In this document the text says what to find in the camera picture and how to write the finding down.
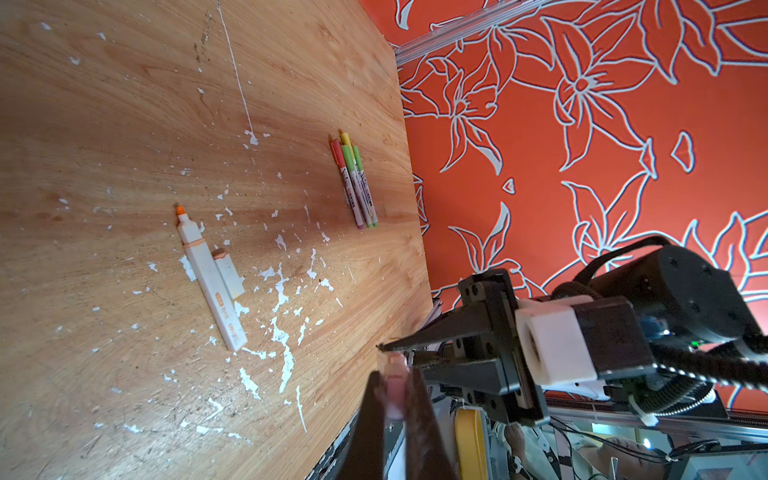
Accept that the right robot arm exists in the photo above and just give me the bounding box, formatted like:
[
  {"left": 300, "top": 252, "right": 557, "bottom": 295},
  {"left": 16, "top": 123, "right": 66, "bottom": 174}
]
[{"left": 384, "top": 236, "right": 767, "bottom": 426}]

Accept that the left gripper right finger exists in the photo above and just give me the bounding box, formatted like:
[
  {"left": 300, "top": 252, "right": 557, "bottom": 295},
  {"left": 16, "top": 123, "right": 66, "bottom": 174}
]
[{"left": 405, "top": 369, "right": 457, "bottom": 480}]

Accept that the small white cap piece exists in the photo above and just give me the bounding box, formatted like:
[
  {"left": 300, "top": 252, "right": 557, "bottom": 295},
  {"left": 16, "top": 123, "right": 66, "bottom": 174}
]
[{"left": 383, "top": 352, "right": 410, "bottom": 421}]

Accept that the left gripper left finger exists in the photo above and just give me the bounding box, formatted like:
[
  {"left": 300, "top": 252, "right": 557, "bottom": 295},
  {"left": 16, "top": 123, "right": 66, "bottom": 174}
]
[{"left": 337, "top": 371, "right": 386, "bottom": 480}]

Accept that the yellow pen cap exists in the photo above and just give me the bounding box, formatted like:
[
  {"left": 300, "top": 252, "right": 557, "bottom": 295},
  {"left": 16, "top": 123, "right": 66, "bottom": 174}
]
[{"left": 338, "top": 131, "right": 374, "bottom": 228}]

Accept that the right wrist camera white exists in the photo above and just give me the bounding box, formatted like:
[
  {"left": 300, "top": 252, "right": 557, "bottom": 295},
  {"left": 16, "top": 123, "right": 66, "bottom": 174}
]
[{"left": 514, "top": 295, "right": 655, "bottom": 386}]

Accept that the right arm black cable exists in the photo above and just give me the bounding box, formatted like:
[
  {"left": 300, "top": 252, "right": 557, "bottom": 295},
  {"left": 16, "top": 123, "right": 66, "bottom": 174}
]
[{"left": 548, "top": 235, "right": 768, "bottom": 418}]

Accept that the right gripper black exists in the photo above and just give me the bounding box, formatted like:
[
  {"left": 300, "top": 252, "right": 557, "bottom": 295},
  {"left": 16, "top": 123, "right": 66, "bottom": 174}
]
[{"left": 377, "top": 269, "right": 549, "bottom": 426}]

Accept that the red pen cap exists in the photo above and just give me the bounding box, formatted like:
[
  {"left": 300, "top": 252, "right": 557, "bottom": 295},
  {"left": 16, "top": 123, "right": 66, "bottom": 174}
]
[{"left": 330, "top": 139, "right": 366, "bottom": 230}]

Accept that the white pen orange tip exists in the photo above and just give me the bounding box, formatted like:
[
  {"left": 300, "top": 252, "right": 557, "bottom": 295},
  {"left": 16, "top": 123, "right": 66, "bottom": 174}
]
[{"left": 175, "top": 205, "right": 247, "bottom": 352}]

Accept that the white orange marker cap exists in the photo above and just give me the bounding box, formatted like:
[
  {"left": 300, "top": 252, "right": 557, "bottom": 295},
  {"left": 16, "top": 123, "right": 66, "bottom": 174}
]
[{"left": 213, "top": 249, "right": 245, "bottom": 301}]

